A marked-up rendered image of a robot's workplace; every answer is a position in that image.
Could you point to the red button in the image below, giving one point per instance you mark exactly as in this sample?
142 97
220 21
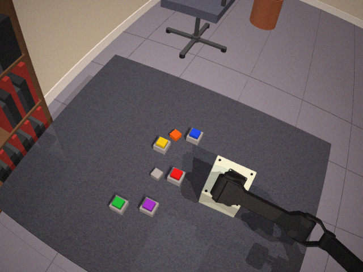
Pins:
176 176

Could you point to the yellow button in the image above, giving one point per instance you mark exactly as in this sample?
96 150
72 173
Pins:
161 145

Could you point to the green button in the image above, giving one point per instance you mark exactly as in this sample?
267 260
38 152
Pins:
118 204

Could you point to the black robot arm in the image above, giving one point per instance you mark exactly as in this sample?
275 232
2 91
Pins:
229 190

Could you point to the blue button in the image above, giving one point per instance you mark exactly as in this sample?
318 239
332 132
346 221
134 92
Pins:
194 136

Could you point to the purple button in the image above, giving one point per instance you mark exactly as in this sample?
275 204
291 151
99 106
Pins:
149 207

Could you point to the orange block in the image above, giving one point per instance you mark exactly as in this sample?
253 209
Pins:
175 135

